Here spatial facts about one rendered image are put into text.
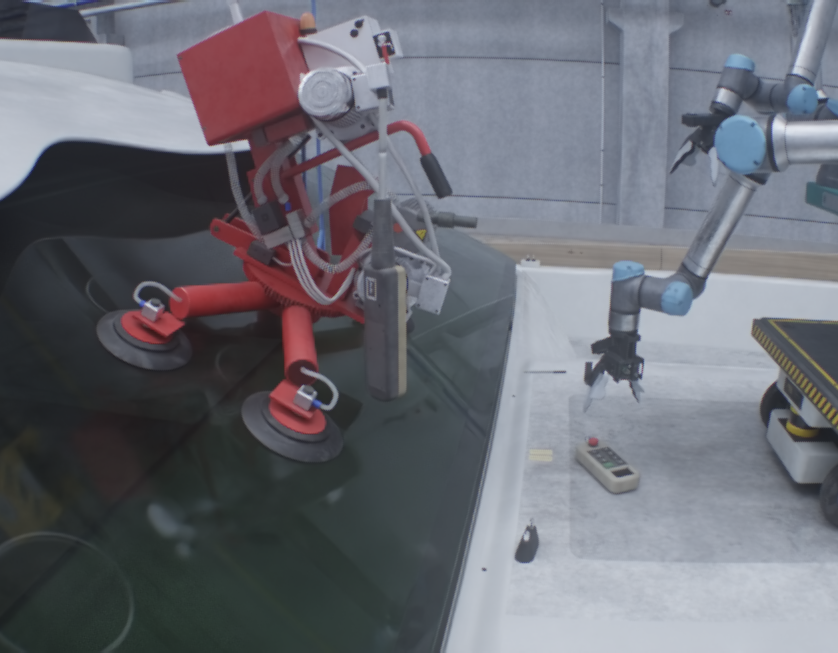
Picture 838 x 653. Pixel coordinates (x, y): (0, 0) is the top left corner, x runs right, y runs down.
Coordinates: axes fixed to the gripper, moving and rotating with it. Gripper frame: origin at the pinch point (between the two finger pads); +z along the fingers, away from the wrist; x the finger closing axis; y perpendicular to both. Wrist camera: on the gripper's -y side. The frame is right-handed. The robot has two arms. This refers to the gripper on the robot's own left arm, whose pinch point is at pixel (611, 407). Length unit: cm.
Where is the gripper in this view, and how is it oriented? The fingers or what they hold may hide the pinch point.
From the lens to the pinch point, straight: 175.5
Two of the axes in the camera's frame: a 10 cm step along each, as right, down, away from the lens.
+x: 9.6, -0.9, 2.8
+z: 0.0, 9.5, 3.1
